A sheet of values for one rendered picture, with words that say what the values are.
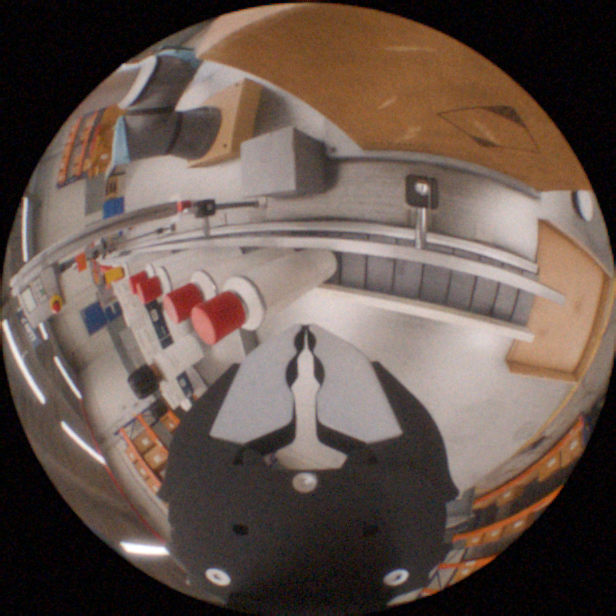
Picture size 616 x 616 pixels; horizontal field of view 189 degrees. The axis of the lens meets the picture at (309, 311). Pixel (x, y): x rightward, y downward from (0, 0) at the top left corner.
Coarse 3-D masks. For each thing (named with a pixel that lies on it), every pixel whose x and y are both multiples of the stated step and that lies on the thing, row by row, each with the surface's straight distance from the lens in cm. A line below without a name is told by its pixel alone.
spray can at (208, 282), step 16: (240, 256) 27; (256, 256) 27; (272, 256) 29; (208, 272) 23; (224, 272) 23; (240, 272) 24; (192, 288) 22; (208, 288) 22; (176, 304) 21; (192, 304) 21; (176, 320) 21
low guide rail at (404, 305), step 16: (320, 288) 29; (336, 288) 29; (352, 288) 29; (368, 304) 27; (384, 304) 26; (400, 304) 26; (416, 304) 27; (432, 304) 28; (448, 320) 27; (464, 320) 27; (480, 320) 28; (496, 320) 30; (512, 336) 31; (528, 336) 32
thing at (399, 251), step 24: (216, 240) 33; (240, 240) 29; (264, 240) 26; (288, 240) 24; (312, 240) 22; (336, 240) 21; (360, 240) 21; (432, 264) 20; (456, 264) 20; (480, 264) 20; (528, 288) 23; (552, 288) 27
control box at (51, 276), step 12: (36, 276) 68; (48, 276) 68; (60, 276) 76; (24, 288) 71; (48, 288) 71; (60, 288) 72; (36, 300) 73; (48, 300) 73; (60, 300) 74; (36, 312) 76; (48, 312) 76; (36, 324) 79
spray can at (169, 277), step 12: (204, 252) 37; (216, 252) 37; (228, 252) 38; (240, 252) 40; (168, 264) 34; (180, 264) 34; (192, 264) 34; (204, 264) 35; (156, 276) 33; (168, 276) 32; (180, 276) 33; (144, 288) 32; (156, 288) 32; (168, 288) 32; (144, 300) 32
